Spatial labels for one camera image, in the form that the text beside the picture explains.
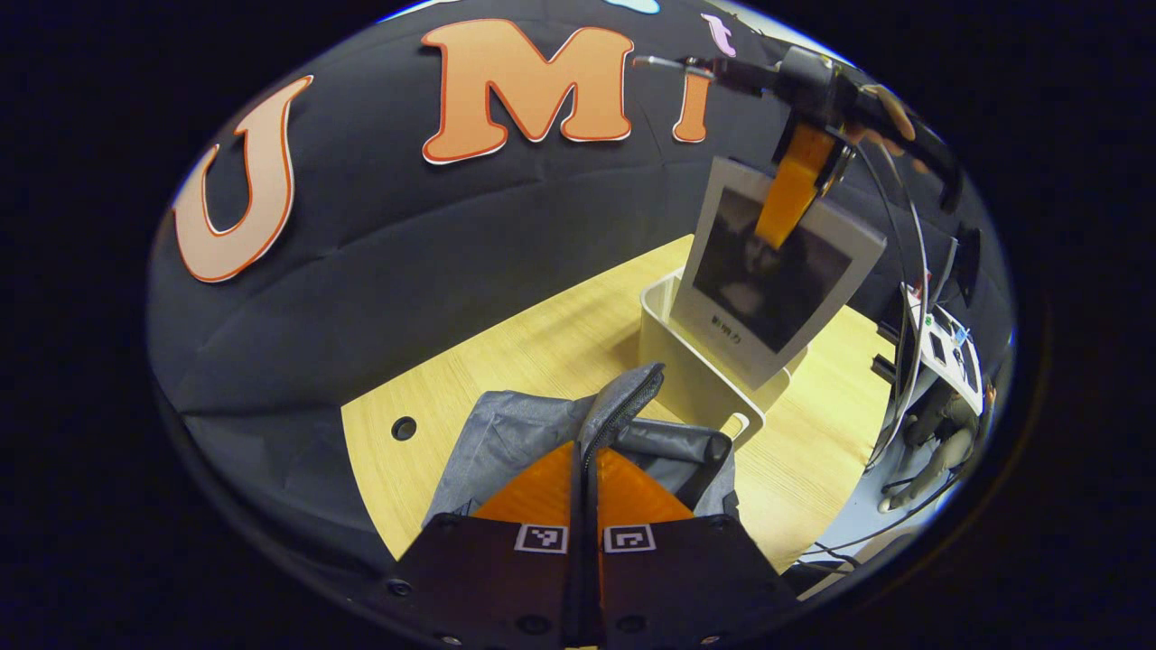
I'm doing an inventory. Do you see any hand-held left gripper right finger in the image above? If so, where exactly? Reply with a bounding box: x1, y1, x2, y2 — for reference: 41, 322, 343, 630
583, 446, 788, 650

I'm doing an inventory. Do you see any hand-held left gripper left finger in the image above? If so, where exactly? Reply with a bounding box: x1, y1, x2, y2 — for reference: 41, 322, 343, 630
388, 441, 584, 650

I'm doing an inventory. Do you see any white portrait cover book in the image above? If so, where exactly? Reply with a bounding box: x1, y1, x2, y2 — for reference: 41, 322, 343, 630
673, 156, 889, 391

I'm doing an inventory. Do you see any grey schoolbag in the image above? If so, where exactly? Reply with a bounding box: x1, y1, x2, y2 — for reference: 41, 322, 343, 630
424, 363, 741, 529

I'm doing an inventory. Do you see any white bookshelf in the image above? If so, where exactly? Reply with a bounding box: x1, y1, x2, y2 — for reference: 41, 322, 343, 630
639, 269, 809, 450

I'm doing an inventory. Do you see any black screen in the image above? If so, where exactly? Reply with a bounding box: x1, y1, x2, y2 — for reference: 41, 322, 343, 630
953, 224, 984, 310

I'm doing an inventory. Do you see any white control box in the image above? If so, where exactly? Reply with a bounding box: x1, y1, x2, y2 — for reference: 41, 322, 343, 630
901, 283, 987, 418

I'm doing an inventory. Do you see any office chair base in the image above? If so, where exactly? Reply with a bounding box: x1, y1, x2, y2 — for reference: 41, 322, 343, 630
878, 384, 987, 514

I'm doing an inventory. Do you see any black cable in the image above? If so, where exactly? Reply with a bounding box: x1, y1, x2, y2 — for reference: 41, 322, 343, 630
853, 135, 933, 470

